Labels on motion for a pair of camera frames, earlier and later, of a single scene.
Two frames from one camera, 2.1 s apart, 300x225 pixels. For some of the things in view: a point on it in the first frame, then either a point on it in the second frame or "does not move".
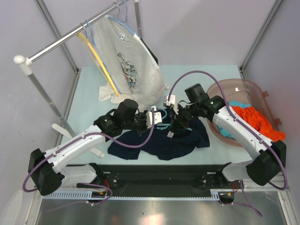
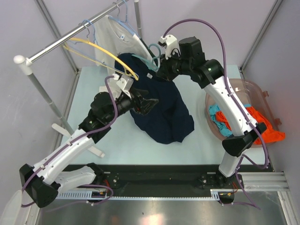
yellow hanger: (83, 36) -> (129, 72)
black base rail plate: (199, 179) does not move
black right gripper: (178, 122) -> (164, 71)
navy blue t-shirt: (170, 143) -> (168, 120)
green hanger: (166, 125) -> (148, 63)
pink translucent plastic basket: (248, 93) does not move
